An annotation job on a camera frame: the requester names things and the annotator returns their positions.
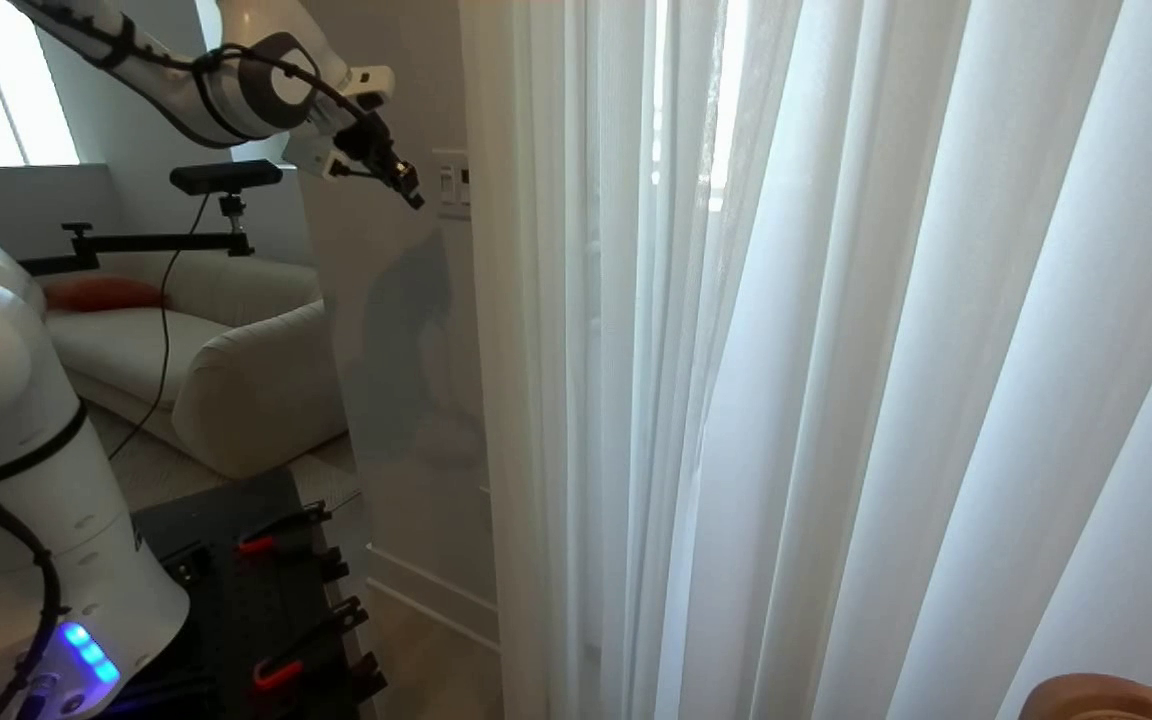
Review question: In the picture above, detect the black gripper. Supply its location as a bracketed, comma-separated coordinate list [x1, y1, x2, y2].
[330, 113, 430, 218]

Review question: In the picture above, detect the black robot cart top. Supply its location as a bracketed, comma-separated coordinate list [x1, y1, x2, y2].
[103, 467, 392, 720]

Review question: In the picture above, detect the cream upholstered sofa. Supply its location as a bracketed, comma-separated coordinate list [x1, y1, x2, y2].
[41, 250, 351, 484]

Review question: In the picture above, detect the black camera boom stand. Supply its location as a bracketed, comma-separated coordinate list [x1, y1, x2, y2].
[21, 192, 260, 282]

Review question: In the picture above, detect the white vertical blind curtain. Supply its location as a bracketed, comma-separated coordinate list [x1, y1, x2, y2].
[456, 0, 1152, 720]

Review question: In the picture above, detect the white wall switch plate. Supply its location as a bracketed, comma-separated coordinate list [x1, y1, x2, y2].
[430, 143, 477, 224]

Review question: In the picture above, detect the brown wooden furniture edge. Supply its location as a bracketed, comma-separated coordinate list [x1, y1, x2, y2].
[1018, 669, 1152, 720]

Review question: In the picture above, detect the black clamp with red handle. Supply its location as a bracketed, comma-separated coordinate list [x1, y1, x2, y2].
[248, 591, 377, 699]
[229, 496, 339, 564]

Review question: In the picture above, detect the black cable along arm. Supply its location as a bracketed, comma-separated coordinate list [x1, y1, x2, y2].
[62, 0, 380, 136]

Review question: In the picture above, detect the bright window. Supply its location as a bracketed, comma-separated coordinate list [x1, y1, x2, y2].
[0, 0, 83, 173]

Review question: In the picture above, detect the black stereo camera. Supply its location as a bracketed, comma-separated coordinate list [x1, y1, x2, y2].
[169, 155, 290, 200]

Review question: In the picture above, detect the red cushion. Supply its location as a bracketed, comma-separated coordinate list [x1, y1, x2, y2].
[41, 274, 169, 321]

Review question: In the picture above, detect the thin black camera cable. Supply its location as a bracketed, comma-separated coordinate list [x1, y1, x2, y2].
[103, 224, 211, 463]

